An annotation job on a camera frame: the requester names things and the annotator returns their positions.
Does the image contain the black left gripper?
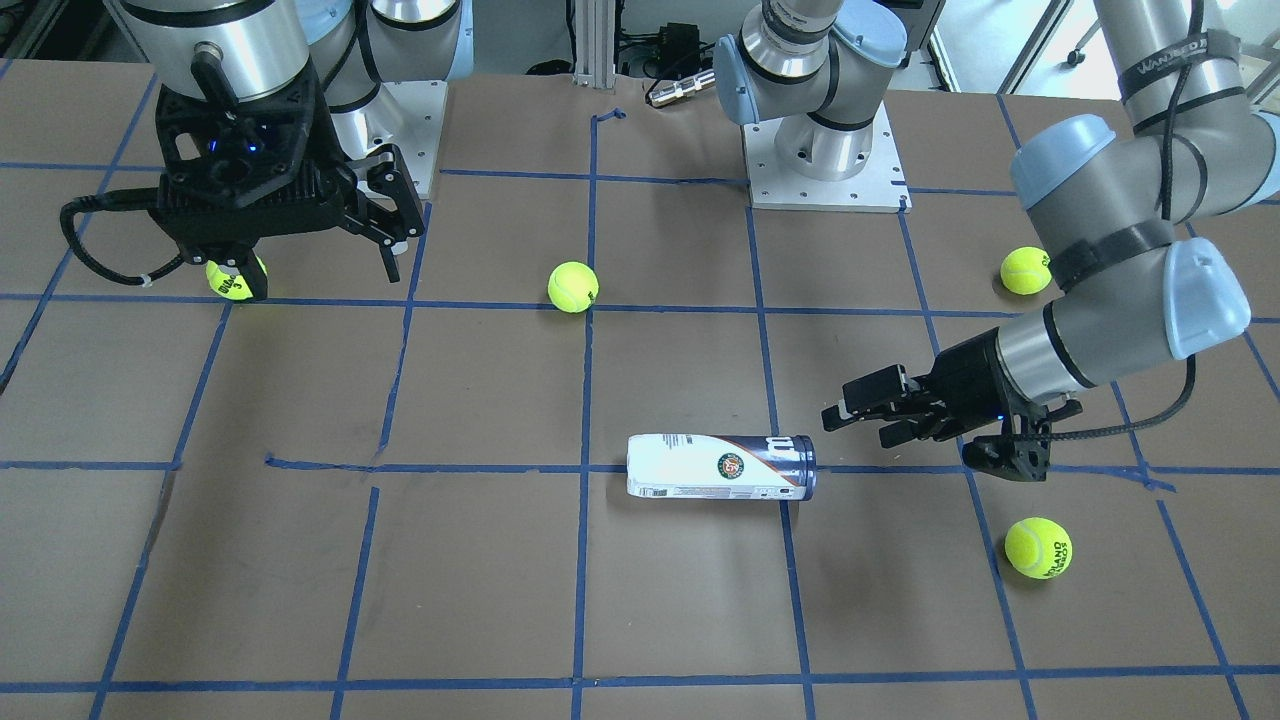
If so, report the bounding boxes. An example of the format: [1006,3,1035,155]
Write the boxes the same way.
[820,329,1083,482]

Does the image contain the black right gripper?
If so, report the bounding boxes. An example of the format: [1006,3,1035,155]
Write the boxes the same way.
[155,60,425,301]

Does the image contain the white blue tennis ball can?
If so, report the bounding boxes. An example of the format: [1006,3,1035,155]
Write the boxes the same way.
[626,433,818,501]

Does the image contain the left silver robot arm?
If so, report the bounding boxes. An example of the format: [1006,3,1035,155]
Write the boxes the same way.
[822,1,1277,480]

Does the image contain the tennis ball beside right arm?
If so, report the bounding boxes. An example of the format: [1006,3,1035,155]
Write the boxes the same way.
[204,261,256,302]

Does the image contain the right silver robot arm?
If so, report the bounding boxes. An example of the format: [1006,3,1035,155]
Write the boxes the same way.
[108,1,913,300]

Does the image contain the tennis ball mid table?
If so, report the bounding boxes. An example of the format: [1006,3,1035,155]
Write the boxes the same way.
[998,246,1052,296]

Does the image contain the Wilson tennis ball front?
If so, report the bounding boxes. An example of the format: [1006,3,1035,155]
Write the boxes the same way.
[1004,518,1074,580]

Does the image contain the tennis ball near base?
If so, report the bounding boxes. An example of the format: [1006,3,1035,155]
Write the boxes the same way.
[547,261,599,314]

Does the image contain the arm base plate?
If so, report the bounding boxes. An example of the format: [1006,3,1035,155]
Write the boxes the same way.
[330,79,449,201]
[742,104,913,213]

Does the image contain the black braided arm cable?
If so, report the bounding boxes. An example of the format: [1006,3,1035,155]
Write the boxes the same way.
[1041,0,1216,443]

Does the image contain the aluminium frame post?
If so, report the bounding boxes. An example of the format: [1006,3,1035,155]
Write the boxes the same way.
[571,0,617,92]

